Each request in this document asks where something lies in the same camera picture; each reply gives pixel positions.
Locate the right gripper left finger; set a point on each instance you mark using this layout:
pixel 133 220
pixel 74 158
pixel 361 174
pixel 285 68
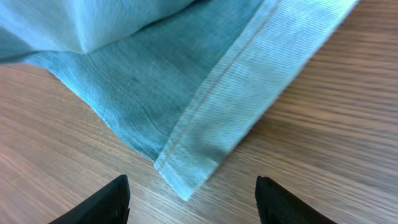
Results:
pixel 109 205

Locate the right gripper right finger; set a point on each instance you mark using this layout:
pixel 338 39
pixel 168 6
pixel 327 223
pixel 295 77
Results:
pixel 276 205

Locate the light blue denim shorts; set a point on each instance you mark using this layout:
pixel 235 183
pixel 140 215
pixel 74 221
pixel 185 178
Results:
pixel 181 82

